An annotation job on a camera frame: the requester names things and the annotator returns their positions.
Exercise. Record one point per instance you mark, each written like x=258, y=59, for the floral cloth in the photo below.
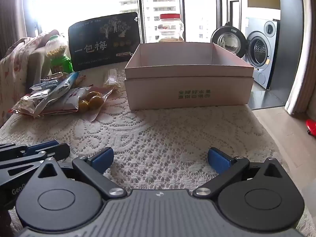
x=14, y=61

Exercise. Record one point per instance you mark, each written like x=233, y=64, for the green candy dispenser bottle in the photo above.
x=61, y=64

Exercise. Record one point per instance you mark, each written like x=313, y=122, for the brown curtain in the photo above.
x=9, y=5

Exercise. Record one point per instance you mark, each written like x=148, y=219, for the pink cardboard box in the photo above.
x=172, y=88

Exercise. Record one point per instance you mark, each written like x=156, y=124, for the red object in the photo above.
x=311, y=127

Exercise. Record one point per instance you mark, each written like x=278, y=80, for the large black snack bag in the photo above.
x=98, y=42

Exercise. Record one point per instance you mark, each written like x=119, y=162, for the clear jar with red lid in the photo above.
x=170, y=27

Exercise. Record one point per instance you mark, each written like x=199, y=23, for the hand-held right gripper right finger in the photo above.
x=218, y=158

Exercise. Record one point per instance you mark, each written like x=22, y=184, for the blue white snack packet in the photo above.
x=58, y=90

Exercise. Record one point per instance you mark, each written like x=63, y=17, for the clear yellow plum packet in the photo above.
x=92, y=100

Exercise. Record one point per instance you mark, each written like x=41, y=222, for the beige chair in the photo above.
x=37, y=61

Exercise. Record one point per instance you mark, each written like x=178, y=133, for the clear packet of yellow snack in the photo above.
x=112, y=77

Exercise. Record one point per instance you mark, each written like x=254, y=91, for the white red rice cracker packet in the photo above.
x=66, y=102

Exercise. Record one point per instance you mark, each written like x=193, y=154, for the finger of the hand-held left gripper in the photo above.
x=42, y=146
x=59, y=150

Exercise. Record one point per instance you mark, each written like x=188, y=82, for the grey framed door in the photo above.
x=229, y=14

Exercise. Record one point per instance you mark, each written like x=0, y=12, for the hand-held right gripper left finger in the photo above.
x=102, y=156

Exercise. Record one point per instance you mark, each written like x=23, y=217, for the grey washing machine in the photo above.
x=266, y=54

